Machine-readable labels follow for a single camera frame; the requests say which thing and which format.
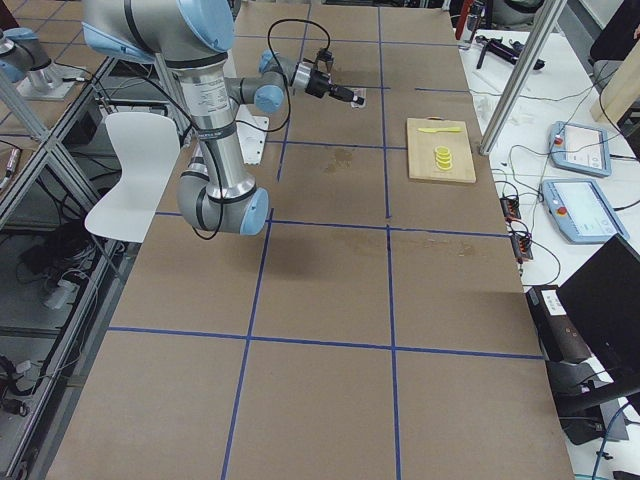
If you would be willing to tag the steel jigger measuring cup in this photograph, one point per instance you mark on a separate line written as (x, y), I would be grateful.
(359, 98)

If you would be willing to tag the light wooden board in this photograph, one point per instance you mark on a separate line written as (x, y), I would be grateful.
(621, 91)

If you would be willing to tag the right teach pendant tablet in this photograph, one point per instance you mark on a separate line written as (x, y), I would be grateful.
(581, 211)

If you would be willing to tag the teach pendant tablet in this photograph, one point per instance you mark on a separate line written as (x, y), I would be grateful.
(580, 148)
(581, 211)

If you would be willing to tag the front lemon slice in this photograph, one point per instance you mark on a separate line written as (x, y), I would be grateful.
(445, 166)

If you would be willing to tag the bamboo cutting board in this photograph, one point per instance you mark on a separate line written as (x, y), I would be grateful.
(421, 155)

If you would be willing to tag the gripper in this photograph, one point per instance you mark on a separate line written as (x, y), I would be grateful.
(318, 84)

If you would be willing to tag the black electronics module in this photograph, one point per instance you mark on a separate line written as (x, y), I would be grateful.
(510, 207)
(521, 245)

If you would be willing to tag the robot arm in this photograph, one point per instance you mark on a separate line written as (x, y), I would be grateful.
(217, 193)

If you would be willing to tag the upper black electronics module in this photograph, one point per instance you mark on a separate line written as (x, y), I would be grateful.
(510, 207)

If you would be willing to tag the back lemon slice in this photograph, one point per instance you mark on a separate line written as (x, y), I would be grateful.
(442, 150)

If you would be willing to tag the black stick handle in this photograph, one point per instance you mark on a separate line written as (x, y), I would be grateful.
(484, 42)

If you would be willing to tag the white chair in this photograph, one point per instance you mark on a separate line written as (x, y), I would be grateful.
(147, 147)

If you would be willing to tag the black box with label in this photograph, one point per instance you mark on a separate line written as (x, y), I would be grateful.
(560, 338)

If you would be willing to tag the left teach pendant tablet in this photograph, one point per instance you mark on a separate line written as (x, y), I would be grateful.
(580, 148)

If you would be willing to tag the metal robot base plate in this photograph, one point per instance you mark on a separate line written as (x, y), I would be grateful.
(252, 133)

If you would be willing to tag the yellow plastic knife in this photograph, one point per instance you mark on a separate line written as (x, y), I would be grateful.
(434, 130)

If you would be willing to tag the lower black electronics module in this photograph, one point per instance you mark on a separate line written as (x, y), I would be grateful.
(521, 245)

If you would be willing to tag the black computer monitor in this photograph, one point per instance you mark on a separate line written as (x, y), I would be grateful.
(601, 298)

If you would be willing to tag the aluminium frame post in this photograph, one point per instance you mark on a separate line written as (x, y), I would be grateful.
(536, 40)

